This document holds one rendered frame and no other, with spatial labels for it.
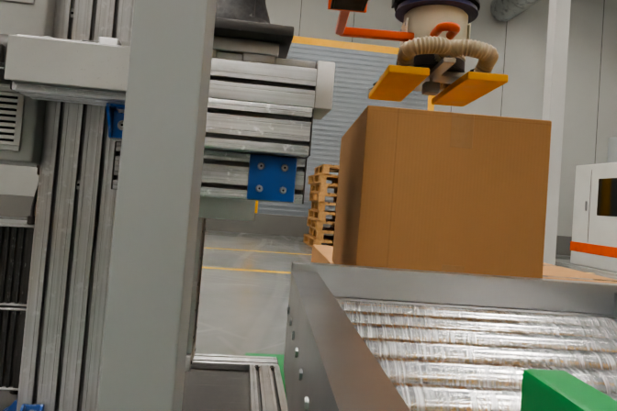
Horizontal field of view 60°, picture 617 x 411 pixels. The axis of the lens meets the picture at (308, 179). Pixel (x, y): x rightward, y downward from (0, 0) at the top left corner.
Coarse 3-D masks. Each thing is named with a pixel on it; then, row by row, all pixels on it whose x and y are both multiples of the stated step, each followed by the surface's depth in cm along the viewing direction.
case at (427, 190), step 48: (384, 144) 114; (432, 144) 114; (480, 144) 115; (528, 144) 115; (384, 192) 114; (432, 192) 114; (480, 192) 114; (528, 192) 115; (336, 240) 162; (384, 240) 113; (432, 240) 114; (480, 240) 114; (528, 240) 114
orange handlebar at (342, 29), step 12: (348, 12) 123; (444, 24) 130; (456, 24) 130; (348, 36) 141; (360, 36) 140; (372, 36) 140; (384, 36) 140; (396, 36) 140; (408, 36) 140; (432, 36) 136
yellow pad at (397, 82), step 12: (384, 72) 134; (396, 72) 128; (408, 72) 128; (420, 72) 128; (384, 84) 141; (396, 84) 140; (408, 84) 139; (372, 96) 157; (384, 96) 156; (396, 96) 155
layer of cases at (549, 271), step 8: (312, 248) 229; (320, 248) 216; (328, 248) 219; (312, 256) 226; (320, 256) 194; (328, 256) 186; (544, 264) 221; (552, 264) 223; (544, 272) 187; (552, 272) 189; (560, 272) 191; (568, 272) 194; (576, 272) 196; (584, 272) 198; (568, 280) 170; (576, 280) 171; (584, 280) 173; (592, 280) 175; (600, 280) 177; (608, 280) 179; (616, 280) 181
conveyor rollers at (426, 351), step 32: (352, 320) 89; (384, 320) 90; (416, 320) 91; (448, 320) 91; (480, 320) 92; (512, 320) 94; (544, 320) 101; (576, 320) 102; (608, 320) 103; (384, 352) 72; (416, 352) 72; (448, 352) 72; (480, 352) 73; (512, 352) 74; (544, 352) 74; (576, 352) 75; (608, 352) 76; (416, 384) 56; (448, 384) 63; (480, 384) 63; (512, 384) 63; (608, 384) 65
